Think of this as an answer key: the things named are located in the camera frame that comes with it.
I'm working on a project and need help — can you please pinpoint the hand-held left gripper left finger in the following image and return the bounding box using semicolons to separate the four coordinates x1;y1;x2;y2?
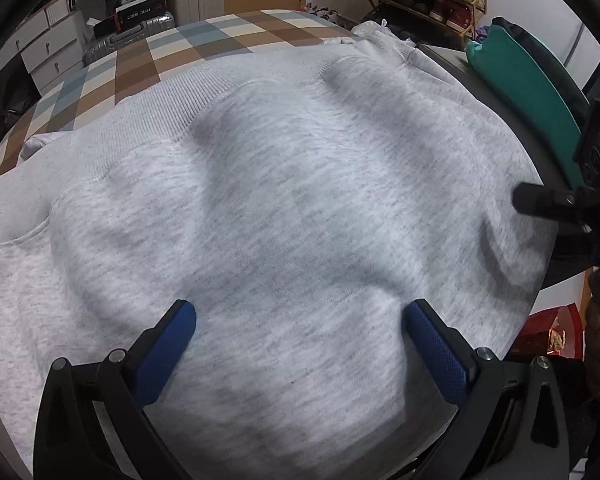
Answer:
32;298;199;480

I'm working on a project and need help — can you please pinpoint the light grey floral sweatshirt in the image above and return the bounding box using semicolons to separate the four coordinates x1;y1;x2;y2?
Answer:
0;26;562;480

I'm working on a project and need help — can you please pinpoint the silver suitcase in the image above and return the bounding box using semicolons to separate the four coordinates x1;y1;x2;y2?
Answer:
82;12;175;67

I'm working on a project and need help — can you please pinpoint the checked blanket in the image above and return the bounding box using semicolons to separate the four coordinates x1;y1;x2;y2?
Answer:
0;8;362;192

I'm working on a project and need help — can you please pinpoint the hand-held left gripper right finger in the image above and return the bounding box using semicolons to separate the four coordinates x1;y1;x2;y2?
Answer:
402;298;577;480

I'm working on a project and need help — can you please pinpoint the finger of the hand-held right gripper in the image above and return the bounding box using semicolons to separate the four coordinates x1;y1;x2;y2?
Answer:
512;182;590;227

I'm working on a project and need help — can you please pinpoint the black and red box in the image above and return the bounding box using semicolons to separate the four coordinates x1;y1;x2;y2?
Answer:
93;0;164;39

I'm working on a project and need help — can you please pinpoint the white desk with drawers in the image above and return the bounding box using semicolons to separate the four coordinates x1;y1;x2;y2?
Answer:
0;0;89;97

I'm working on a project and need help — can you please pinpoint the teal garment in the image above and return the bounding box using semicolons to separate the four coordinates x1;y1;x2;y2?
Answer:
464;24;589;192

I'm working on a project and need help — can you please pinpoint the red gift box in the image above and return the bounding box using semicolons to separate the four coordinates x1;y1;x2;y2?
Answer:
511;304;589;362

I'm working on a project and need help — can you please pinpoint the white plastic bag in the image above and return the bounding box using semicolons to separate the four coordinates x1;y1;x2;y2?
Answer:
350;18;407;42

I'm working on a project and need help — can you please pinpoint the bamboo shoe rack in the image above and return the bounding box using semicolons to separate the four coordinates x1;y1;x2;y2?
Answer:
363;0;496;44

